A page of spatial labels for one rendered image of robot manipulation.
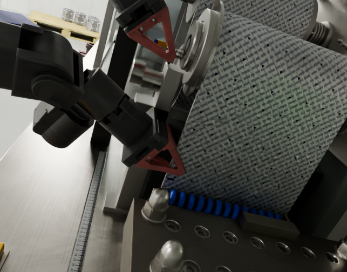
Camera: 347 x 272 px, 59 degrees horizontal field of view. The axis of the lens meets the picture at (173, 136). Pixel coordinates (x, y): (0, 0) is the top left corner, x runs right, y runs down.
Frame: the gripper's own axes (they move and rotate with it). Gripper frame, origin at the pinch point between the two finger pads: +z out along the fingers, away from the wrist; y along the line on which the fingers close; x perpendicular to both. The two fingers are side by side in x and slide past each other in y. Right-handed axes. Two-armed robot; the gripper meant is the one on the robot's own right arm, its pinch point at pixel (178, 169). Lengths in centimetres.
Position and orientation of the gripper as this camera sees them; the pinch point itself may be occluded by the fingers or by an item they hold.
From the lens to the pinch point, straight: 49.4
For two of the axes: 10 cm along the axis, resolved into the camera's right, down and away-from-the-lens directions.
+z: 6.6, 6.4, 3.8
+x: 7.4, -6.2, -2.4
